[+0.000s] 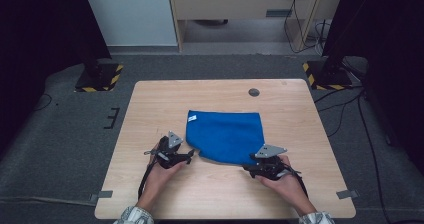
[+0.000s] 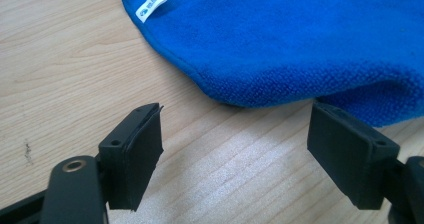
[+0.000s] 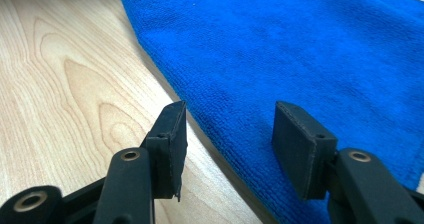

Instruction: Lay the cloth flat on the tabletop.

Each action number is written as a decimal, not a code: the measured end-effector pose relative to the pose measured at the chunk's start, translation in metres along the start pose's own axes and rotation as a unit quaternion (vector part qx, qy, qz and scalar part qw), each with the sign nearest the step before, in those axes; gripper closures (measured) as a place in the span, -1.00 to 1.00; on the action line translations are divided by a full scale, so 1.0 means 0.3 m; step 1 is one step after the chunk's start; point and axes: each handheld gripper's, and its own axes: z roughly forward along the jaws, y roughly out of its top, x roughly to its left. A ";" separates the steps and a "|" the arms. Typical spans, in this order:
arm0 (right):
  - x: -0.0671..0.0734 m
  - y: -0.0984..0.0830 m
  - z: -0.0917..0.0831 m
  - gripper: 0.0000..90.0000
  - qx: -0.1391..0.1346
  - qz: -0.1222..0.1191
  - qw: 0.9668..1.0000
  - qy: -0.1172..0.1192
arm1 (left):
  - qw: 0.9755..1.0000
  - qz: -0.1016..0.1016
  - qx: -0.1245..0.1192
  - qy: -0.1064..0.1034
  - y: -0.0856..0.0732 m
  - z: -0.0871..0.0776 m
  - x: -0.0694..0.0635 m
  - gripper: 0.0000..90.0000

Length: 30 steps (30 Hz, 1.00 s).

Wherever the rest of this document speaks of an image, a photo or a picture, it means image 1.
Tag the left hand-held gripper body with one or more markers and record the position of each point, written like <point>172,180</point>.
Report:
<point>166,157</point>

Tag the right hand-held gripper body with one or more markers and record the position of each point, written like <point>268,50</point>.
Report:
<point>271,165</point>

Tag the blue cloth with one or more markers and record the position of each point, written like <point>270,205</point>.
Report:
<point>226,135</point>

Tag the person's left hand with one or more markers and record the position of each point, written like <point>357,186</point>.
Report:
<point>156,180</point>

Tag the person's right hand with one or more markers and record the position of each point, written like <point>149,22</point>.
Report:
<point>288,189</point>

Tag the grey tape piece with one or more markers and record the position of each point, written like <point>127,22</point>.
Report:
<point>347,194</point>
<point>104,194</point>

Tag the grey round table grommet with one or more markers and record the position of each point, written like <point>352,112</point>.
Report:
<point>254,92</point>

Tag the black stand base striped tape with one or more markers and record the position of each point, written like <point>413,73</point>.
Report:
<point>100,80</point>
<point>328,79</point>

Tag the white panel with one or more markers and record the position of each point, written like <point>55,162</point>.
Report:
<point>130,14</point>

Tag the beige wooden desk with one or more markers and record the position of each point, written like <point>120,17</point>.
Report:
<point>233,2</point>

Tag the black curtain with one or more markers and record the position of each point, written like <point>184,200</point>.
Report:
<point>40,34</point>
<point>386,34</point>

